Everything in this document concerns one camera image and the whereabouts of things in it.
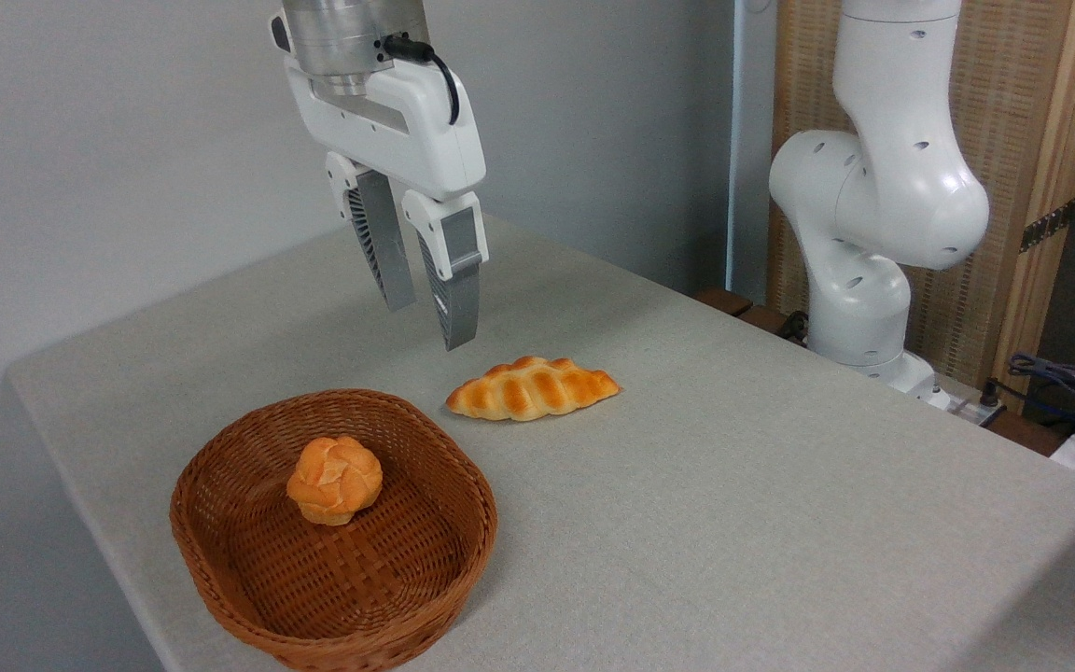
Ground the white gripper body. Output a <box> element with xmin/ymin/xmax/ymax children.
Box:
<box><xmin>284</xmin><ymin>56</ymin><xmax>488</xmax><ymax>203</ymax></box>

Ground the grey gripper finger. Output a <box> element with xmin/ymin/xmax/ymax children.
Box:
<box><xmin>326</xmin><ymin>152</ymin><xmax>418</xmax><ymax>313</ymax></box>
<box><xmin>402</xmin><ymin>189</ymin><xmax>491</xmax><ymax>352</ymax></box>

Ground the round knotted bread roll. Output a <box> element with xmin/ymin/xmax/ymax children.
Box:
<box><xmin>286</xmin><ymin>436</ymin><xmax>384</xmax><ymax>526</ymax></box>

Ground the long braided bread loaf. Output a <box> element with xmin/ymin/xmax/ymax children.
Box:
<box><xmin>445</xmin><ymin>356</ymin><xmax>621</xmax><ymax>423</ymax></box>

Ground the brown wicker basket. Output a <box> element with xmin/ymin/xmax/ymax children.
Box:
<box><xmin>170</xmin><ymin>389</ymin><xmax>498</xmax><ymax>672</ymax></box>

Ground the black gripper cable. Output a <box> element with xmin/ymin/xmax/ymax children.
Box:
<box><xmin>382</xmin><ymin>35</ymin><xmax>461</xmax><ymax>126</ymax></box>

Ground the white vertical wall trim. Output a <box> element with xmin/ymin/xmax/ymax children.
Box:
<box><xmin>727</xmin><ymin>0</ymin><xmax>777</xmax><ymax>300</ymax></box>

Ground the blue-grey cable bundle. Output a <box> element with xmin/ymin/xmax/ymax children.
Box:
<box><xmin>1007</xmin><ymin>352</ymin><xmax>1075</xmax><ymax>440</ymax></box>

